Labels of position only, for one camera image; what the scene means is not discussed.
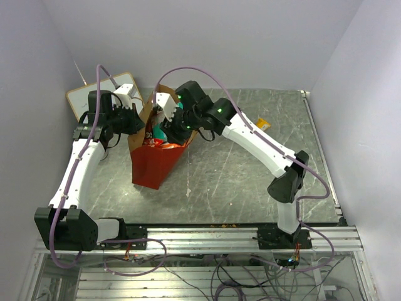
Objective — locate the red cookie snack packet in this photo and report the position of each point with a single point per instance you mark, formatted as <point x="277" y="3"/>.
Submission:
<point x="153" y="142"/>

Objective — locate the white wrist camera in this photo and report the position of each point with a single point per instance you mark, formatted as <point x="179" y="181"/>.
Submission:
<point x="165" y="103"/>
<point x="128" y="95"/>

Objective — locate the aluminium frame rail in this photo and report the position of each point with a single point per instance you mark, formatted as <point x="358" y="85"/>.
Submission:
<point x="238" y="240"/>

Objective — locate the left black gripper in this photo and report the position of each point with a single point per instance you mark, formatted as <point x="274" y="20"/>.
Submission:
<point x="136" y="123"/>

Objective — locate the yellow snack bar packet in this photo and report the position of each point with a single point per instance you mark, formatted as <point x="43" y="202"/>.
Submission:
<point x="263" y="124"/>

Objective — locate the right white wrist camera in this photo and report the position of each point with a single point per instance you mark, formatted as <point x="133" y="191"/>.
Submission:
<point x="165" y="103"/>

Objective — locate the red brown paper bag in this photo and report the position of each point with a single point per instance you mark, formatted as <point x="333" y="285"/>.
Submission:
<point x="151" y="165"/>

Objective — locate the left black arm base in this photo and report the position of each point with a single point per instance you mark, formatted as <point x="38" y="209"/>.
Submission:
<point x="125" y="238"/>

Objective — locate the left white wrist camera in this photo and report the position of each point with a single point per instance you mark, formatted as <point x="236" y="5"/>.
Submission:
<point x="128" y="95"/>

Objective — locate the Fox's candy bag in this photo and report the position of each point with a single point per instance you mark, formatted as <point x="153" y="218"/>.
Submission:
<point x="171" y="146"/>

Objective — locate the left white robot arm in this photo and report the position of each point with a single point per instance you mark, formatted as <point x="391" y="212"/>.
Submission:
<point x="64" y="224"/>

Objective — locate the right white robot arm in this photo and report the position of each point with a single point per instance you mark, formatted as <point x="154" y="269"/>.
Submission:
<point x="189" y="109"/>

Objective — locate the teal white snack packet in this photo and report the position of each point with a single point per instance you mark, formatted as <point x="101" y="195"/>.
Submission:
<point x="156" y="122"/>

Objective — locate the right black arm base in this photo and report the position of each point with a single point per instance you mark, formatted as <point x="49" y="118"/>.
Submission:
<point x="270" y="237"/>

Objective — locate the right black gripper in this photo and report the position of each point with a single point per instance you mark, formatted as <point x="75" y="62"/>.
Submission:
<point x="175" y="135"/>

